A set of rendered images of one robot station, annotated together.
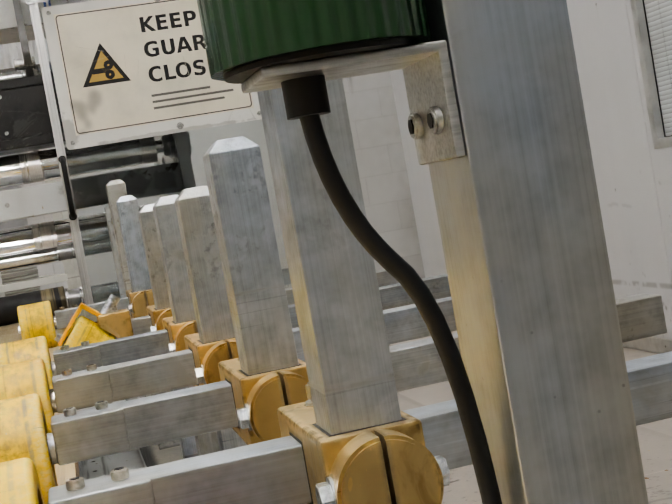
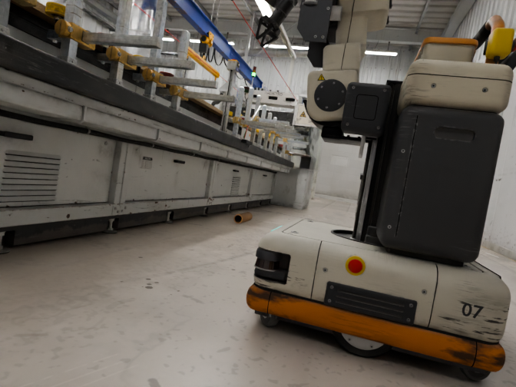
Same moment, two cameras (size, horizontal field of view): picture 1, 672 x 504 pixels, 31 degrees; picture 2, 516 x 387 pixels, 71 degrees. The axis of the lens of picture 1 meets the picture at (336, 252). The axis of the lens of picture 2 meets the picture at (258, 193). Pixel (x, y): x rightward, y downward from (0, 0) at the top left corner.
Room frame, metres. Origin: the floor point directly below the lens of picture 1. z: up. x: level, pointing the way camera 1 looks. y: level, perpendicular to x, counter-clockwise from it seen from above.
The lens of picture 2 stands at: (-2.38, -1.68, 0.44)
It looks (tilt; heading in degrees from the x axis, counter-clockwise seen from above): 3 degrees down; 27
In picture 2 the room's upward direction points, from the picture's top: 9 degrees clockwise
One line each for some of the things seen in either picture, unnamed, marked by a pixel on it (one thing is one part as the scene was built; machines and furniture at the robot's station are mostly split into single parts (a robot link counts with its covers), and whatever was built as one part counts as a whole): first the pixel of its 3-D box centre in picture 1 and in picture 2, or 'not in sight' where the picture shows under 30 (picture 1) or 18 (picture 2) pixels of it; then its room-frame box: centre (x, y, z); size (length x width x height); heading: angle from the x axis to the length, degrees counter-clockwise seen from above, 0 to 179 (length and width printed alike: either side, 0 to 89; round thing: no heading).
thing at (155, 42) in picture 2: not in sight; (102, 39); (-1.56, -0.58, 0.80); 0.43 x 0.03 x 0.04; 103
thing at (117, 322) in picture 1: (93, 334); not in sight; (1.57, 0.33, 0.95); 0.10 x 0.04 x 0.10; 103
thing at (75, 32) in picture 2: not in sight; (75, 35); (-1.59, -0.49, 0.81); 0.14 x 0.06 x 0.05; 13
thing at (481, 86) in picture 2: not in sight; (417, 154); (-1.08, -1.57, 0.59); 0.55 x 0.34 x 0.83; 13
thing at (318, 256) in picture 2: not in sight; (365, 273); (-1.10, -1.48, 0.16); 0.67 x 0.64 x 0.25; 103
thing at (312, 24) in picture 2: not in sight; (322, 24); (-1.16, -1.20, 0.99); 0.28 x 0.16 x 0.22; 13
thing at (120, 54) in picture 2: not in sight; (121, 58); (-1.35, -0.43, 0.82); 0.14 x 0.06 x 0.05; 13
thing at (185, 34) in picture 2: not in sight; (179, 76); (-0.88, -0.33, 0.89); 0.04 x 0.04 x 0.48; 13
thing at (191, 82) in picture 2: not in sight; (173, 81); (-1.07, -0.47, 0.81); 0.43 x 0.03 x 0.04; 103
